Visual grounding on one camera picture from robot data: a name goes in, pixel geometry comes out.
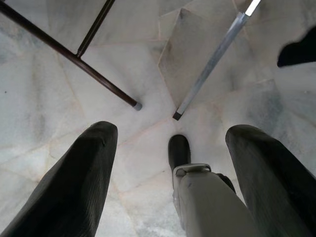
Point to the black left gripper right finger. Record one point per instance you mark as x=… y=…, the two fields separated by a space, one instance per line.
x=271 y=172

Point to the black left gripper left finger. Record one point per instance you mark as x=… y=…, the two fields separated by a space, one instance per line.
x=74 y=185

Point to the black robot left foot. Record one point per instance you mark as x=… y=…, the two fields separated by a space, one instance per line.
x=179 y=153

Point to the marble top folding table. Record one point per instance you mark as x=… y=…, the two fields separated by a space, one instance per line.
x=103 y=81

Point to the silver metal clothes rack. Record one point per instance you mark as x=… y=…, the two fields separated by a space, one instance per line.
x=214 y=61

